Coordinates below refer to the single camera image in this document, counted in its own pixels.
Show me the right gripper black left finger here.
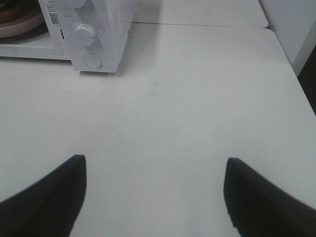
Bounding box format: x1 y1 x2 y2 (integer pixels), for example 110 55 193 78
0 155 86 237

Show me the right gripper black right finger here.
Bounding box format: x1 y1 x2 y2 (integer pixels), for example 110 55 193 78
223 158 316 237

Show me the round white door button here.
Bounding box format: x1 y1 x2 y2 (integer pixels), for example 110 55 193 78
84 53 102 68

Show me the pink round plate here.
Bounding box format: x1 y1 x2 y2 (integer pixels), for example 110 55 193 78
0 11 44 38

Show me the lower white timer knob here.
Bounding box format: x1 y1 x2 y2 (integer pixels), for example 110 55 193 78
73 24 97 47

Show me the glass microwave turntable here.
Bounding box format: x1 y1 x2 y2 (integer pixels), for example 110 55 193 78
0 24 48 43

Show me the white microwave oven body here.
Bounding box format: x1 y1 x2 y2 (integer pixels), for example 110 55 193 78
0 0 134 73

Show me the white warning label sticker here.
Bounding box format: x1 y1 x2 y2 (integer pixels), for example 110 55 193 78
44 0 60 27

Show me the upper white power knob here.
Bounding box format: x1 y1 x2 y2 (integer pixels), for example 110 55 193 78
69 0 86 8

